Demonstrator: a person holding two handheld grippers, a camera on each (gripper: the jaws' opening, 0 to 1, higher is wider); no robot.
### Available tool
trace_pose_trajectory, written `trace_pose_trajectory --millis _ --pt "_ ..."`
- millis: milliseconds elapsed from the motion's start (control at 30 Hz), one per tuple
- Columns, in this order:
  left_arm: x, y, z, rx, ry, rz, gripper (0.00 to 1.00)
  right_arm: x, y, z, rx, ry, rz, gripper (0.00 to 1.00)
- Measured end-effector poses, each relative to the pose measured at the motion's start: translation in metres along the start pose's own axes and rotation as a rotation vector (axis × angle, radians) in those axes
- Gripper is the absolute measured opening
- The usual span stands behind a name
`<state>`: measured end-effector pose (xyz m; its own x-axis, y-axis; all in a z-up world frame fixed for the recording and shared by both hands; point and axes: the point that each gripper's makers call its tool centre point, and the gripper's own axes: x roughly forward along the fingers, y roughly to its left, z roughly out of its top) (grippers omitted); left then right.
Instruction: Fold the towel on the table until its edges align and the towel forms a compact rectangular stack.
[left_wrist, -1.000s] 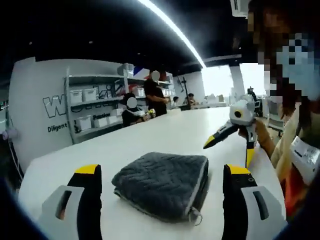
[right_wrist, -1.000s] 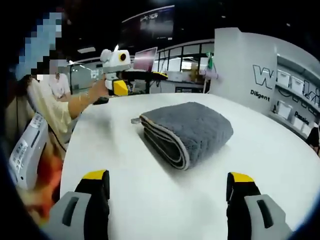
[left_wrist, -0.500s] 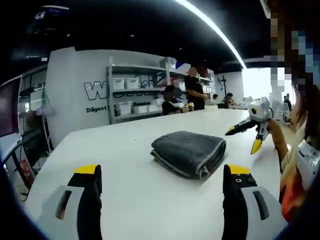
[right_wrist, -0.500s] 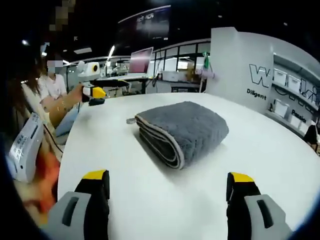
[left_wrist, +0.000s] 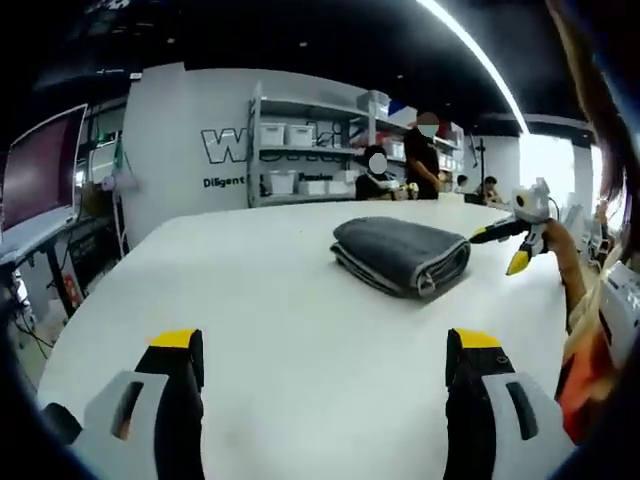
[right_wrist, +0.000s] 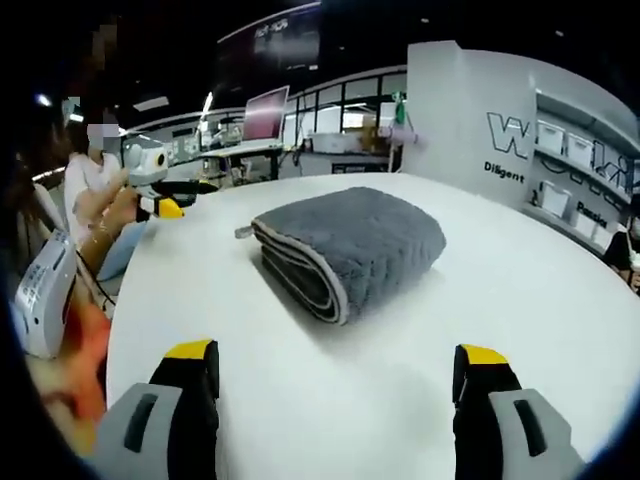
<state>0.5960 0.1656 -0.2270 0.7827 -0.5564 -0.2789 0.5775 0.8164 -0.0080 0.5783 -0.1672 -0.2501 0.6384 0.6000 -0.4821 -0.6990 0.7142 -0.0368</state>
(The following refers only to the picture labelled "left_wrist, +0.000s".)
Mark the white table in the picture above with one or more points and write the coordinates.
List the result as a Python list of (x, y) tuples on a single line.
[(225, 280)]

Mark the white chest device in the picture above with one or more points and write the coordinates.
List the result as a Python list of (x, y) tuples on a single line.
[(622, 310)]

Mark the pink cylinder on stand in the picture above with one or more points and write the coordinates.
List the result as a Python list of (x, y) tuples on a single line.
[(122, 181)]

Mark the grey metal storage shelf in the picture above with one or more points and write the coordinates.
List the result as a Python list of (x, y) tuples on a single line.
[(255, 150)]

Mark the grey towel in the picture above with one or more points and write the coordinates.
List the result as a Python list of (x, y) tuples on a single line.
[(390, 250)]

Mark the black tripod stand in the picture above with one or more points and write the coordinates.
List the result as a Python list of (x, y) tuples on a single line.
[(481, 165)]

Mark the operator in yellow shirt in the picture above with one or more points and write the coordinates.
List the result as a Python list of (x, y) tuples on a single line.
[(607, 150)]

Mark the long ceiling light strip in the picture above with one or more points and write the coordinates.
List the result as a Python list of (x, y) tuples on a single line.
[(480, 55)]

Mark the white office desk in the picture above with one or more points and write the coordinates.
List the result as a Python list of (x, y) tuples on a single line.
[(30, 240)]

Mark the computer monitor pink screen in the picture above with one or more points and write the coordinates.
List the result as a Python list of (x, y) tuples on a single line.
[(42, 170)]

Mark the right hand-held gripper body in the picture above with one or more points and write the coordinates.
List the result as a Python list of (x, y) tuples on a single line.
[(535, 202)]

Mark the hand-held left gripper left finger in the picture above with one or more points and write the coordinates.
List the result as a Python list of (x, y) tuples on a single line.
[(150, 425)]

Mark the rows of white storage bins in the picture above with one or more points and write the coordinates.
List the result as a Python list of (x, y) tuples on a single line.
[(300, 136)]

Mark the green hanging item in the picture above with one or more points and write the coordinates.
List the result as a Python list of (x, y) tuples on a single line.
[(120, 150)]

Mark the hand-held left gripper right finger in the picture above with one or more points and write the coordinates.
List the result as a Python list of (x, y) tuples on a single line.
[(480, 430)]

